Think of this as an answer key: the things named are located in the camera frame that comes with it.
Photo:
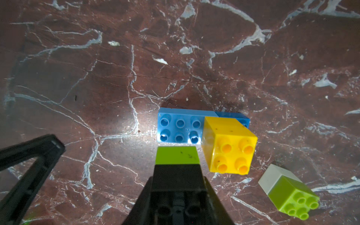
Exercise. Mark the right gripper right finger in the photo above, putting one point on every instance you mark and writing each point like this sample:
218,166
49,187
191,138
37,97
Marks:
220,212

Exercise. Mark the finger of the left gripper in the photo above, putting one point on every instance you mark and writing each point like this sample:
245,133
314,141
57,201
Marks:
47,151

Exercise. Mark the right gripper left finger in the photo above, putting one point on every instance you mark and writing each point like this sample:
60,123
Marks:
139,211

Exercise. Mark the black lego brick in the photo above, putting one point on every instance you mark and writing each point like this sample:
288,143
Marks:
178,195

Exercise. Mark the green lego brick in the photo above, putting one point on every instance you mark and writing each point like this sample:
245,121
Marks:
293,198
177,155

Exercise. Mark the white lego brick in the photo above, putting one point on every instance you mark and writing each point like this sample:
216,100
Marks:
272,175

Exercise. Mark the yellow lego brick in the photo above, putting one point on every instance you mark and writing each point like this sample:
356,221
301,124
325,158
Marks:
228,146

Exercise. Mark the long light blue lego brick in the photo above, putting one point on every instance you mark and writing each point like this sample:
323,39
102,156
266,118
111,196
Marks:
181,125

